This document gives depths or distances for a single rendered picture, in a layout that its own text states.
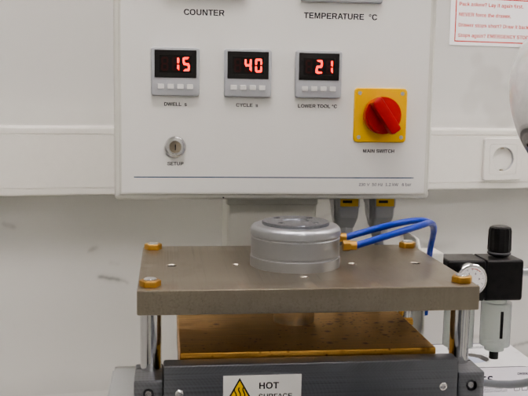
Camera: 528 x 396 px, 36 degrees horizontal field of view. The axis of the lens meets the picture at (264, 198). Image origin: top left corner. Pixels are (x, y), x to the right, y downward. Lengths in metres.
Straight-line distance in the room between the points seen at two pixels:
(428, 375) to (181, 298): 0.20
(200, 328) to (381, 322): 0.16
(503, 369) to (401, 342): 0.59
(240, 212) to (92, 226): 0.43
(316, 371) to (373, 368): 0.05
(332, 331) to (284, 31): 0.31
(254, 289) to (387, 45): 0.33
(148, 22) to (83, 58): 0.42
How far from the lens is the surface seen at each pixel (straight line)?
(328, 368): 0.63
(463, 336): 0.68
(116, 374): 0.77
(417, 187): 0.86
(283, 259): 0.67
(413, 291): 0.65
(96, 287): 1.26
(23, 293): 1.26
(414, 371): 0.65
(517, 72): 0.39
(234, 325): 0.71
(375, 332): 0.70
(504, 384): 1.07
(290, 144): 0.83
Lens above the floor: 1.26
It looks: 7 degrees down
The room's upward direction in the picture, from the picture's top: 1 degrees clockwise
